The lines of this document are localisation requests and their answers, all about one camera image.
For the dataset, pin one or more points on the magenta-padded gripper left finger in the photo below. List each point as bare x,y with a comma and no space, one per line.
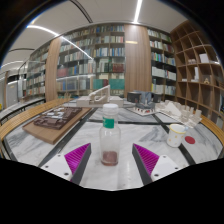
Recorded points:
77,156

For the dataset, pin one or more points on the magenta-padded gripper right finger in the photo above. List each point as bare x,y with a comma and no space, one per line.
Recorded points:
146,157

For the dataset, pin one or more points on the clear plastic bottle green label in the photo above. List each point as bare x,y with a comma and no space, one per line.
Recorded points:
110,140

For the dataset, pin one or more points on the white cup yellow rim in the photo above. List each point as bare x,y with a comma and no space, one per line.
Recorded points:
175,136

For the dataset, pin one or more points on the brown model on wooden board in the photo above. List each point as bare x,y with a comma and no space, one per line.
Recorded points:
56,121

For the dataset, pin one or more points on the flat round red coaster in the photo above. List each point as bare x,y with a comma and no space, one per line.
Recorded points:
190,140

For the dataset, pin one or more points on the white city block model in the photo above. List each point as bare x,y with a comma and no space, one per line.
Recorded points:
180,111

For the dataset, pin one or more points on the dark grey architectural model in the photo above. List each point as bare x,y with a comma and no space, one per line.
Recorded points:
141,98

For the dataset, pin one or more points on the beige architectural building model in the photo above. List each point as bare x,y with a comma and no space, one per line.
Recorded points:
100,98

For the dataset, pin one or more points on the curved wooden slatted bench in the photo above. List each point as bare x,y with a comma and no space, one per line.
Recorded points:
23,116
213,128

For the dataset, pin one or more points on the tall bookshelf with books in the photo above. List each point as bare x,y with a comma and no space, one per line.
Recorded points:
90,60
36,73
161,63

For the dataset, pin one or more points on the ceiling light strip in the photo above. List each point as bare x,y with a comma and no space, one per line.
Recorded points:
137,11

